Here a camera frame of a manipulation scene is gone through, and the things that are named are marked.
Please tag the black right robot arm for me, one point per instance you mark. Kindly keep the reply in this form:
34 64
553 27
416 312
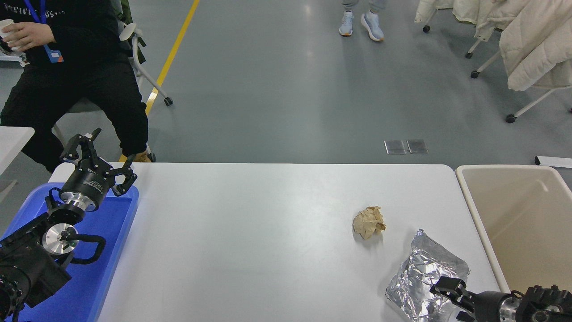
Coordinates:
540 304

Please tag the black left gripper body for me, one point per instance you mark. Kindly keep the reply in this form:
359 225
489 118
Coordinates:
89 183

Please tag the white flat slab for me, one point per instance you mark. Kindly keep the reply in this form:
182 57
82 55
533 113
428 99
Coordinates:
554 162

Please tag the small printed paper cup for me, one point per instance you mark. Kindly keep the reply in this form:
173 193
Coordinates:
5 26

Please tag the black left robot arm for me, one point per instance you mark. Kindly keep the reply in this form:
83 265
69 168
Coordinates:
27 268

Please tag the person in black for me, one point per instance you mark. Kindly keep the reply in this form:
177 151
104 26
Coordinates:
80 89

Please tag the tan paper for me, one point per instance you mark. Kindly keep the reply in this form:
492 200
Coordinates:
368 222

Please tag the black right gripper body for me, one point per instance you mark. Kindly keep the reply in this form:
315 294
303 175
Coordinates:
487 308

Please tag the dark green jacket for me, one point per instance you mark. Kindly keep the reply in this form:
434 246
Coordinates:
126 9

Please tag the white office chair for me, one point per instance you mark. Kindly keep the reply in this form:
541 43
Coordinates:
126 31

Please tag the small white side table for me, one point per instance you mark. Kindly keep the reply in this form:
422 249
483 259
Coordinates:
11 141

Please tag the metal floor plate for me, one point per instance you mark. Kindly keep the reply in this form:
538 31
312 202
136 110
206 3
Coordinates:
417 146
395 147

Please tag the white padded jacket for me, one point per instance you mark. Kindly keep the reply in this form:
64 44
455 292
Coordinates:
491 13
536 44
429 9

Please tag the silver foil bag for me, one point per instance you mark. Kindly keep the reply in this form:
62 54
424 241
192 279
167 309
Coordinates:
420 273

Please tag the large pale plastic bin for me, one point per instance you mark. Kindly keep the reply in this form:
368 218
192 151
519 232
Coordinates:
527 246

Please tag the blue plastic tray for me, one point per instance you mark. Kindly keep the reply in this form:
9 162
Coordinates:
103 250

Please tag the person's hand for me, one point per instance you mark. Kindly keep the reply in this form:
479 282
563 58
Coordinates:
33 36

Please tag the white chair frame with casters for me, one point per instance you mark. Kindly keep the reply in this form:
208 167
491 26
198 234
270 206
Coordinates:
511 118
468 54
426 28

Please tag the person with white shoes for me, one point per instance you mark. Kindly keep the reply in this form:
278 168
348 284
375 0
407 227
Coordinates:
372 24

